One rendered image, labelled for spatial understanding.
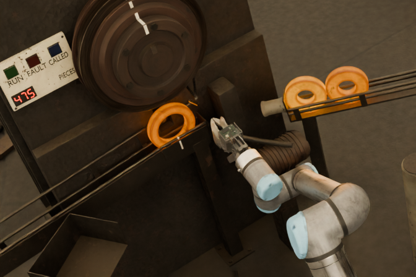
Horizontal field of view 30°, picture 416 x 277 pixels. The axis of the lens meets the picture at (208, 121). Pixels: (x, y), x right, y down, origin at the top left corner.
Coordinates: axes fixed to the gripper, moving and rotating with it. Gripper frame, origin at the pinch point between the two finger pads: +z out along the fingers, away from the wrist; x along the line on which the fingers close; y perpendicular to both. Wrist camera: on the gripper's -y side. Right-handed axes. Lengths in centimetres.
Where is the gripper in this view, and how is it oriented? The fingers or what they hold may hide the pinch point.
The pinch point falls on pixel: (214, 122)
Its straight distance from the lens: 280.5
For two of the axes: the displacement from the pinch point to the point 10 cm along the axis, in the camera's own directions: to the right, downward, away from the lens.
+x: -8.4, 4.8, -2.5
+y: -0.9, -5.7, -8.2
